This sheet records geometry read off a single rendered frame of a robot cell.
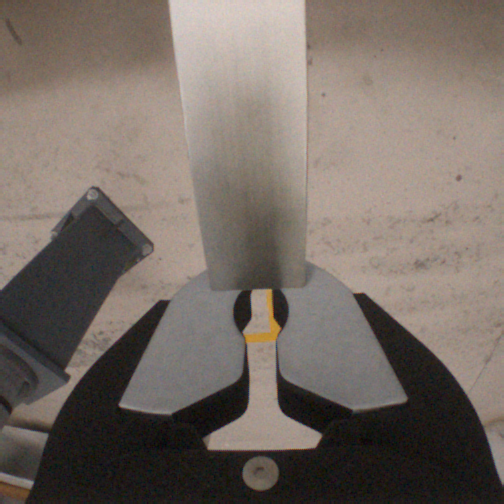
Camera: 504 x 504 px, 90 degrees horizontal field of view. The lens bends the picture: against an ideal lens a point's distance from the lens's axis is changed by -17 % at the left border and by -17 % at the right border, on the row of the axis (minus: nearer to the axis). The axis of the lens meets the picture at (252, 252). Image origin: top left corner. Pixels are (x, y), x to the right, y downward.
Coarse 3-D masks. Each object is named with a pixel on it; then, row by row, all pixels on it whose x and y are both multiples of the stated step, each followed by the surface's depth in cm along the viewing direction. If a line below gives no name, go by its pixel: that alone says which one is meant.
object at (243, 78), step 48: (192, 0) 5; (240, 0) 5; (288, 0) 5; (192, 48) 6; (240, 48) 6; (288, 48) 6; (192, 96) 6; (240, 96) 6; (288, 96) 6; (192, 144) 7; (240, 144) 7; (288, 144) 7; (240, 192) 8; (288, 192) 8; (240, 240) 8; (288, 240) 8; (240, 288) 9
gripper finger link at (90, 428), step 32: (128, 352) 7; (96, 384) 6; (128, 384) 6; (64, 416) 6; (96, 416) 6; (128, 416) 6; (64, 448) 5; (96, 448) 5; (128, 448) 5; (64, 480) 4
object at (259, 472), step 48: (192, 432) 5; (336, 432) 5; (96, 480) 4; (144, 480) 4; (192, 480) 4; (240, 480) 4; (288, 480) 4; (336, 480) 4; (384, 480) 4; (432, 480) 4
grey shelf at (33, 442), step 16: (16, 432) 188; (32, 432) 186; (0, 448) 185; (16, 448) 202; (32, 448) 203; (0, 464) 180; (16, 464) 196; (32, 464) 200; (0, 480) 162; (16, 480) 152; (32, 480) 187
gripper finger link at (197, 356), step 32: (192, 288) 10; (160, 320) 8; (192, 320) 8; (224, 320) 8; (160, 352) 7; (192, 352) 7; (224, 352) 7; (160, 384) 6; (192, 384) 6; (224, 384) 6; (160, 416) 6; (192, 416) 6; (224, 416) 7
